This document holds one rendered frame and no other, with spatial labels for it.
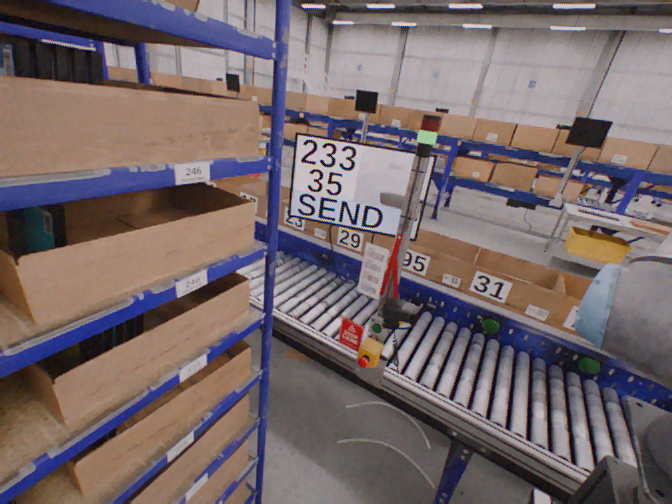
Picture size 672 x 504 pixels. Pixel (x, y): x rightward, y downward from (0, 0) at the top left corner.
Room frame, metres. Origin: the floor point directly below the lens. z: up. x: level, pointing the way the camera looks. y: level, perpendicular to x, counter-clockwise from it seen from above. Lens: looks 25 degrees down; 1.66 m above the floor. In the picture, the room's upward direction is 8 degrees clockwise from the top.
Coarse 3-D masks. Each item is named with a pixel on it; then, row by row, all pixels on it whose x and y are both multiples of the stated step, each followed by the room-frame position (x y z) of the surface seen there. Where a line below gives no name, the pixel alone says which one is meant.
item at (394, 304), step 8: (384, 304) 0.90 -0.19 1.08; (392, 304) 0.89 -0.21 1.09; (400, 304) 0.89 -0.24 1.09; (408, 304) 0.90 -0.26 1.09; (384, 312) 0.89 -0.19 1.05; (392, 312) 0.87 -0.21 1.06; (400, 312) 0.86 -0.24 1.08; (408, 312) 0.85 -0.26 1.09; (416, 312) 0.86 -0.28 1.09; (392, 320) 0.88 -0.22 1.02; (400, 320) 0.86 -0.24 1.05; (408, 320) 0.85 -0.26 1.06; (416, 320) 0.85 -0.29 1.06; (392, 328) 0.88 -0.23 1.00
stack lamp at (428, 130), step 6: (426, 120) 0.95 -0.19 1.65; (432, 120) 0.94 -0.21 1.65; (420, 126) 0.97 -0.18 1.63; (426, 126) 0.95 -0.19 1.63; (432, 126) 0.94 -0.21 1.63; (438, 126) 0.96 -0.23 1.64; (420, 132) 0.96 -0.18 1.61; (426, 132) 0.95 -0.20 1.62; (432, 132) 0.95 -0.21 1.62; (420, 138) 0.95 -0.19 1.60; (426, 138) 0.95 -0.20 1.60; (432, 138) 0.95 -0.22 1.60
